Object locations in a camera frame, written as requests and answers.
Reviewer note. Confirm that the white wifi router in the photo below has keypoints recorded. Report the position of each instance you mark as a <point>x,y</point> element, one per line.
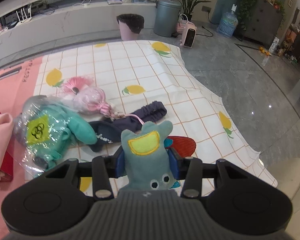
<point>24,15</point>

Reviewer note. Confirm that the teal felt monster toy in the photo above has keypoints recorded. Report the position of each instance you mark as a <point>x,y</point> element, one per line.
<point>147,163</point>

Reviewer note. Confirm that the pink feather tassel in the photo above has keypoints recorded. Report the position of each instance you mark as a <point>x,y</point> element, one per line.
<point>76,84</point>

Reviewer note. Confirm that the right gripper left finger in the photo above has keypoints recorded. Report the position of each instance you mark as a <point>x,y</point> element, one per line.
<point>98,172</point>

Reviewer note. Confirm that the teal plush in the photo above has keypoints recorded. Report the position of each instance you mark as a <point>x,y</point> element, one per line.
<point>49,133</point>

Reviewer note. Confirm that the grey metal trash can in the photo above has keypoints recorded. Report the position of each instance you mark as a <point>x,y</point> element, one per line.
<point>167,17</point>

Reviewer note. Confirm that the dark red felt piece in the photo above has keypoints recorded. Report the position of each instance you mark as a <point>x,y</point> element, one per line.
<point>183,145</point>

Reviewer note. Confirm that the pink patterned fabric pouch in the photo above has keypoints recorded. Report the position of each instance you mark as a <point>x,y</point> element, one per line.
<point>92,100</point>

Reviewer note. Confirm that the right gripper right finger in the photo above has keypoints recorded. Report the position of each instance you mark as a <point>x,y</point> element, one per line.
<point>191,170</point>

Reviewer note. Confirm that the lemon print checkered tablecloth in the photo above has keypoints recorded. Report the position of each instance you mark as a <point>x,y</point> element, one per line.
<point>134,74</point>

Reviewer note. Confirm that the pink trash bin black liner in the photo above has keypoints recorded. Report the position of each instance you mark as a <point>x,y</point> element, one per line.
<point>130,26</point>

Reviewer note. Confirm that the red lidded transparent box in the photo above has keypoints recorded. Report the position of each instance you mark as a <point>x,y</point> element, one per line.
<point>6,150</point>

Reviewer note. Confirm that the blue water jug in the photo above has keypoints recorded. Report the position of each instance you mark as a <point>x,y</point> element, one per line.
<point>228,23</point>

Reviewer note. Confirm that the navy blue cloth cap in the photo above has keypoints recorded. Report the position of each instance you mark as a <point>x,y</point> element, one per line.
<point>109,132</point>

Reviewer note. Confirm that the grey silver cloth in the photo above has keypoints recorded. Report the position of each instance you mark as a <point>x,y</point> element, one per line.
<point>31,106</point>

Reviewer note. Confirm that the dark grey cabinet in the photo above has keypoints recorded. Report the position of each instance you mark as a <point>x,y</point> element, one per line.
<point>263,25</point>

